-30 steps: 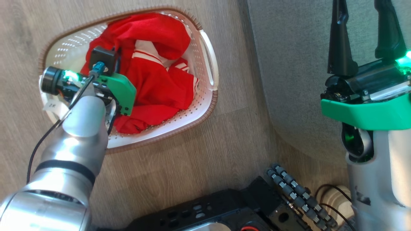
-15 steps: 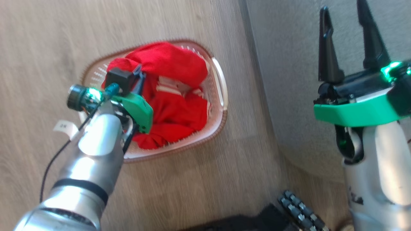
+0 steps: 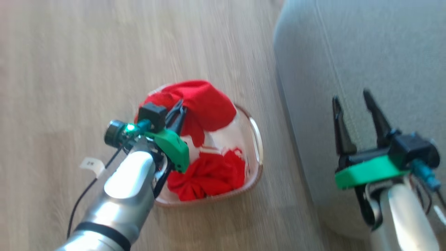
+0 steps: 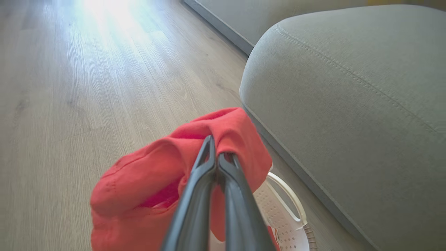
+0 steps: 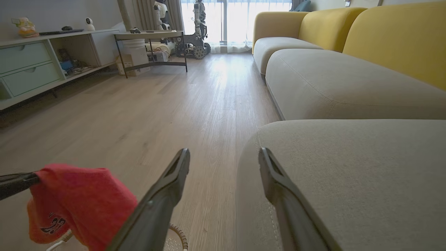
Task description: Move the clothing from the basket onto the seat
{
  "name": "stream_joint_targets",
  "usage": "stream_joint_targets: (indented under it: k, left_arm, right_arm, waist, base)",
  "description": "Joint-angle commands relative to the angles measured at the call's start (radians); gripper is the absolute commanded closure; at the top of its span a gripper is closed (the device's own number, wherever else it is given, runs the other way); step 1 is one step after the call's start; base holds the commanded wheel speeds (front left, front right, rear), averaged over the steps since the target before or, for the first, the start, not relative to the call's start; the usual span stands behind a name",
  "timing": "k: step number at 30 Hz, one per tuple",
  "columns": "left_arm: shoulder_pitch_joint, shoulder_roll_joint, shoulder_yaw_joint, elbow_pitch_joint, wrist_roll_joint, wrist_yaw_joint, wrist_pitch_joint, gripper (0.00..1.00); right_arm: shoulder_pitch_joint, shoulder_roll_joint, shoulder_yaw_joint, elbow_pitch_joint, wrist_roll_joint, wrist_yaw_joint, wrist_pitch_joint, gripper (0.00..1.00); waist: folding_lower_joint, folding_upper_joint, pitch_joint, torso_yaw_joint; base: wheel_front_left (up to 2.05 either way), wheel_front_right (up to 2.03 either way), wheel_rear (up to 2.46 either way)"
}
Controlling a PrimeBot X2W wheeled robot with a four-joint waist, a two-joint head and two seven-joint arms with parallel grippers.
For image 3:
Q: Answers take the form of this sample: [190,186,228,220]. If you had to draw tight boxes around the grey fabric sofa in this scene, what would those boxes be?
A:
[273,0,446,241]

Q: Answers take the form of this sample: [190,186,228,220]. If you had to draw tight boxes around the black cylindrical cable plug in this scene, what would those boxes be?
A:
[104,120,130,149]

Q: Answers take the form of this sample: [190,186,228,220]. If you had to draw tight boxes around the teal cable connector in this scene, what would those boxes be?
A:
[137,120,153,135]
[411,159,442,192]

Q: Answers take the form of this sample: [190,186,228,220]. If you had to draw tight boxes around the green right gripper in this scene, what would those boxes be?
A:
[332,89,412,231]

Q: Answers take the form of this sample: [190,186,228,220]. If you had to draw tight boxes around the cream perforated laundry basket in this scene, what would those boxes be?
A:
[144,83,264,208]

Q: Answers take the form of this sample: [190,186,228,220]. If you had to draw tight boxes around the red garment with white trim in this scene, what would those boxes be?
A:
[134,80,250,202]

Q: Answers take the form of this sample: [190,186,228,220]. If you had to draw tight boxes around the white paper cable tag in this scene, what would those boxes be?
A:
[79,157,106,178]

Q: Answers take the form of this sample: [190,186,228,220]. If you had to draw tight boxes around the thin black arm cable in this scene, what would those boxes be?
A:
[67,148,123,239]
[408,174,446,218]

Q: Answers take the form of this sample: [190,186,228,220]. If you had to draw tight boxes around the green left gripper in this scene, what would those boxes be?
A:
[144,100,191,198]

